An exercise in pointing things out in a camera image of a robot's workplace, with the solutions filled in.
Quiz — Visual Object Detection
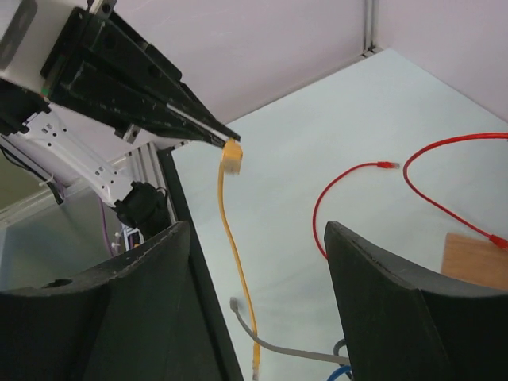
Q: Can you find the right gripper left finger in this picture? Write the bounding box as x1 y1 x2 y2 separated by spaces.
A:
1 222 221 380

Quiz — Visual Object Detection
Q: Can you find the blue ethernet cable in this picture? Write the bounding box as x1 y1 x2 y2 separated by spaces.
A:
325 364 354 381

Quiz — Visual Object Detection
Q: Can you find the red ethernet cable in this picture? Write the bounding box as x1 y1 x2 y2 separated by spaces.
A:
402 133 508 251

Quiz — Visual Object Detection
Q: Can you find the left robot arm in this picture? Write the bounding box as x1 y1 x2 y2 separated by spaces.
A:
1 1 241 238

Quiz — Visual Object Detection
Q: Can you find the aluminium frame profile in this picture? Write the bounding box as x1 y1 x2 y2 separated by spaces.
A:
1 142 167 229

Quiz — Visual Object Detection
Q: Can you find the wooden base board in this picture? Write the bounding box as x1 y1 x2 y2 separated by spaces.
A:
441 233 508 291

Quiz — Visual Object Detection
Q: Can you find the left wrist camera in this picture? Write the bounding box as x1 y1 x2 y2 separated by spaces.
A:
1 0 86 93

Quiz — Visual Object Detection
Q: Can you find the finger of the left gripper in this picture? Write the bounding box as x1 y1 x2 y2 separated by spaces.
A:
59 63 230 148
98 19 241 142

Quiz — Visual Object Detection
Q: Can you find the grey ethernet cable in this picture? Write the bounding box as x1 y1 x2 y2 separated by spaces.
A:
229 296 352 366

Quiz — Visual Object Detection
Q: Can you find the yellow ethernet cable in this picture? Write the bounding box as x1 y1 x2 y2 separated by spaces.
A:
217 137 263 380

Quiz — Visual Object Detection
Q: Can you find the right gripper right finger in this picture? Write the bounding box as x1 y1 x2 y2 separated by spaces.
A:
324 221 507 380

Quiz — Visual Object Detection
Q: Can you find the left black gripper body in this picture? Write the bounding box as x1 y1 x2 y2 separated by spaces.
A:
39 6 183 140

